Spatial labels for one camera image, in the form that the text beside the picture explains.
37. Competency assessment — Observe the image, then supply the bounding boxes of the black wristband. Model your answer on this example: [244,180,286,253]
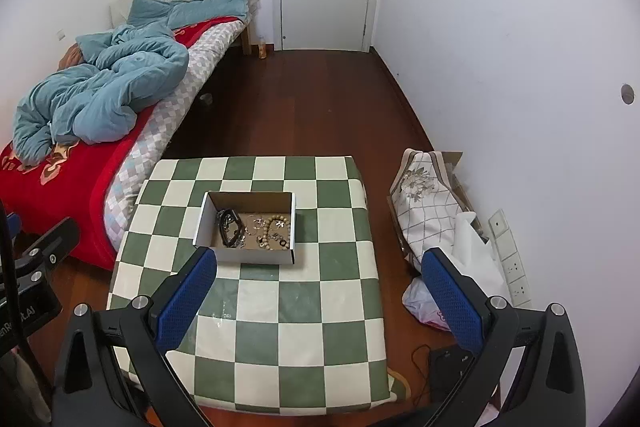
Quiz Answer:
[217,208,245,248]

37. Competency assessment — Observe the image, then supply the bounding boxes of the white cardboard box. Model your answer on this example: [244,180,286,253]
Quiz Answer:
[193,191,296,265]

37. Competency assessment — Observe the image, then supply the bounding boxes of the wooden bead bracelet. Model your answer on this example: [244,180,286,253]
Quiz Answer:
[257,215,292,251]

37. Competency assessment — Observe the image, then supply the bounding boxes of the black box on floor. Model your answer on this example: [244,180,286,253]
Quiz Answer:
[427,345,474,403]

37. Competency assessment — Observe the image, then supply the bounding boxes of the white plastic shopping bag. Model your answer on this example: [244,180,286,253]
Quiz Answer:
[401,277,450,332]

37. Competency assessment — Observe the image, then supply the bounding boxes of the red bed blanket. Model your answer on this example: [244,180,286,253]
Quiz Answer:
[1,17,242,271]

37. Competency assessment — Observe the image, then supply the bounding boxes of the floral patterned cloth bag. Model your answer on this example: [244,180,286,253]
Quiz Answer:
[387,148,485,271]

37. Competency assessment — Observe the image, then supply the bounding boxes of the green white checkered tablecloth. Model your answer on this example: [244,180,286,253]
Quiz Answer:
[107,156,407,416]

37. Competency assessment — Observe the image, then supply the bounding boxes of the blue quilt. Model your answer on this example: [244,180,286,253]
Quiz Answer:
[12,0,250,167]

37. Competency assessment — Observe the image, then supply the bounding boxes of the checkered mattress sheet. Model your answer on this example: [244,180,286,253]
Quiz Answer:
[103,20,247,251]

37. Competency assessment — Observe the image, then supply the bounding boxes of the small orange bottle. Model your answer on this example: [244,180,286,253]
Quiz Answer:
[257,39,267,60]

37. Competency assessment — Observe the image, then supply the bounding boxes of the white wall socket strip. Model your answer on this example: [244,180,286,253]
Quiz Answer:
[488,209,532,309]

